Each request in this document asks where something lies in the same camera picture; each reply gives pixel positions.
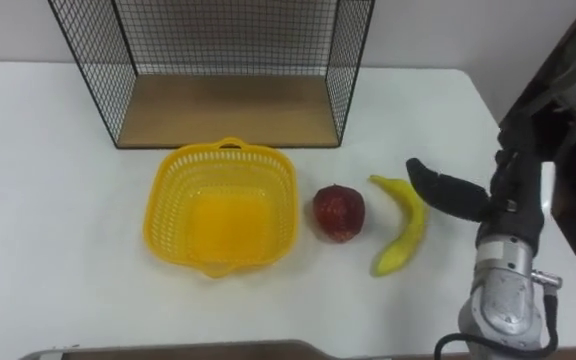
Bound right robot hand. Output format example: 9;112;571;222
405;115;547;254

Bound red strawberry soft toy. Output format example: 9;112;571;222
311;183;367;244

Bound yellow banana soft toy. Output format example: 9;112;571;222
367;174;430;278

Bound yellow plastic basket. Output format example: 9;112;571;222
142;137;300;279

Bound white desk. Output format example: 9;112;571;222
0;60;576;360

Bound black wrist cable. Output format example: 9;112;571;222
433;269;564;360

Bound black wire mesh shelf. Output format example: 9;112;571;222
47;0;376;150

